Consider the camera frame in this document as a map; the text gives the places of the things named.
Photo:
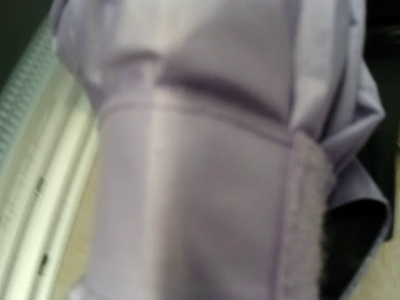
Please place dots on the lavender folding umbrella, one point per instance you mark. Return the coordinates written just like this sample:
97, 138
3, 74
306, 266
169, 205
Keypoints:
230, 133

